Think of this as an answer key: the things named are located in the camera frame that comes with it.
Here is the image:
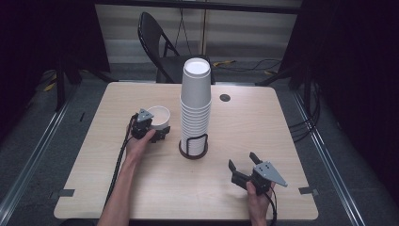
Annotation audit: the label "stack of white paper cups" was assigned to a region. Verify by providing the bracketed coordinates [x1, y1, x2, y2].
[179, 56, 213, 157]

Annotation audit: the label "hanging black cable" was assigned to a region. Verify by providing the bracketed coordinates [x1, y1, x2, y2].
[174, 7, 191, 53]

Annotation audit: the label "thin black floor cable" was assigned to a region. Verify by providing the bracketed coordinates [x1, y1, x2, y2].
[215, 57, 283, 73]

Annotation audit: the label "black stand legs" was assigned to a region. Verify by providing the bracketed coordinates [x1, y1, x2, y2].
[54, 60, 118, 113]

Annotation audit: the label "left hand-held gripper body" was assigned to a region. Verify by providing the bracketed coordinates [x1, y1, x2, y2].
[129, 107, 155, 140]

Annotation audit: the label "metal floor rail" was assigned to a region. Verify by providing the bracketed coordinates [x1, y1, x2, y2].
[291, 89, 367, 226]
[0, 90, 76, 222]

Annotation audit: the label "black folding chair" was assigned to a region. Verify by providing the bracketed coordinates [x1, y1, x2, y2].
[136, 11, 217, 85]

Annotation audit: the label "right hand-held gripper cable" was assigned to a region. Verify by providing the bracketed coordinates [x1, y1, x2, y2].
[263, 186, 279, 226]

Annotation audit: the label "person's right hand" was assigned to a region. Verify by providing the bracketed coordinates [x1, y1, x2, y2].
[245, 180, 277, 226]

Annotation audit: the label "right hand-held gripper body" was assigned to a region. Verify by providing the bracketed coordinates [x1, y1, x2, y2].
[249, 160, 289, 197]

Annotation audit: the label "dark curtain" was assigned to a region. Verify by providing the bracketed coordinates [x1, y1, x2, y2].
[278, 0, 399, 199]
[0, 0, 111, 142]

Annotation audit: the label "hand-held gripper cable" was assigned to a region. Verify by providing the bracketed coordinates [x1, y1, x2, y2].
[104, 113, 139, 209]
[263, 186, 279, 226]

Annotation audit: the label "yellow floor cable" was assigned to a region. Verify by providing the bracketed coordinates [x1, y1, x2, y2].
[212, 59, 237, 68]

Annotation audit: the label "person's left hand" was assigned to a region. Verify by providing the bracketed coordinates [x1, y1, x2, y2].
[124, 122, 157, 165]

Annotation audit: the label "black horizontal frame bar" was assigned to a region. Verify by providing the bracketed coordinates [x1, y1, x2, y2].
[93, 0, 305, 15]

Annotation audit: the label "black wire cup holder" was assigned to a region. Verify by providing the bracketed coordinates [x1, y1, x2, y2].
[178, 134, 210, 161]

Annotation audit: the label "left hand-held gripper cable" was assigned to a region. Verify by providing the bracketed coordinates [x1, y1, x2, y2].
[104, 113, 139, 209]

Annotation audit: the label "bundle of black floor cables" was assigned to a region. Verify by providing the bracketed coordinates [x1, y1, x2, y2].
[287, 79, 324, 144]

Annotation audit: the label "black stand leg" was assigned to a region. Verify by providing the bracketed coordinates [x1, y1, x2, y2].
[254, 66, 303, 88]

